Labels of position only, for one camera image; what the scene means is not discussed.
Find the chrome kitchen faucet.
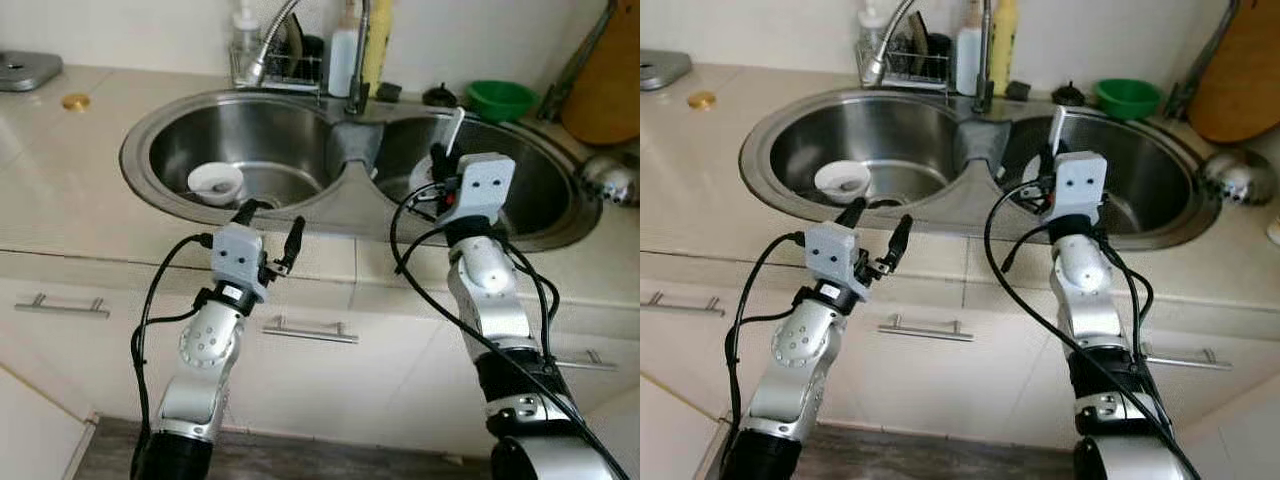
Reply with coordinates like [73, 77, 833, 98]
[243, 0, 373, 116]
[862, 0, 996, 114]

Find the beige kitchen cabinet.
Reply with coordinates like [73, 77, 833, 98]
[640, 245, 1280, 451]
[0, 245, 641, 456]

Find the white round sink strainer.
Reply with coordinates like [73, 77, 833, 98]
[1018, 158, 1049, 201]
[408, 160, 443, 204]
[813, 160, 873, 206]
[187, 162, 247, 209]

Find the stainless steel double sink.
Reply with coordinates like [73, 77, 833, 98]
[120, 88, 604, 253]
[740, 88, 1223, 251]

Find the green plastic bowl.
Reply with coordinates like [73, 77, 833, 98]
[1093, 78, 1164, 121]
[466, 79, 540, 124]

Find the white bottle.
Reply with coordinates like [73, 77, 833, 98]
[327, 0, 361, 99]
[955, 0, 986, 98]

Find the shiny metal ladle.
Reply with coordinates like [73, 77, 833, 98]
[1200, 148, 1279, 207]
[578, 150, 641, 209]

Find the clear soap dispenser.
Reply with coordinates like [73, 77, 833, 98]
[231, 0, 264, 63]
[858, 0, 889, 56]

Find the wooden cutting board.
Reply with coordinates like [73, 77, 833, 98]
[560, 0, 641, 148]
[1188, 0, 1280, 144]

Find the grey metal lid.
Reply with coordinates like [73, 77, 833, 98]
[640, 48, 693, 93]
[0, 50, 64, 94]

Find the white appliance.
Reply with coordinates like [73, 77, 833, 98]
[0, 368, 98, 480]
[640, 372, 728, 480]

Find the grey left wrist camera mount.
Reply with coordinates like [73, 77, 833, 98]
[805, 222, 863, 301]
[210, 223, 269, 303]

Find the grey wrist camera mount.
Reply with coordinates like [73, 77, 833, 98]
[455, 153, 517, 226]
[210, 223, 269, 303]
[1048, 150, 1109, 218]
[805, 222, 863, 301]

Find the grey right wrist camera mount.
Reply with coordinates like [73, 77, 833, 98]
[455, 153, 517, 226]
[1048, 150, 1109, 218]

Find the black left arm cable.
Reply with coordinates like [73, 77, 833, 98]
[725, 232, 811, 471]
[130, 232, 216, 471]

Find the metal cabinet handle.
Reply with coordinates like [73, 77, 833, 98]
[1140, 345, 1233, 371]
[642, 290, 723, 317]
[15, 293, 112, 320]
[262, 316, 360, 345]
[878, 314, 976, 343]
[553, 348, 618, 373]

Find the wire dish rack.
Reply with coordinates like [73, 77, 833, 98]
[856, 38, 951, 91]
[229, 40, 327, 93]

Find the grey long-handled utensil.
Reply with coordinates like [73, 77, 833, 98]
[538, 0, 618, 123]
[1163, 0, 1241, 121]

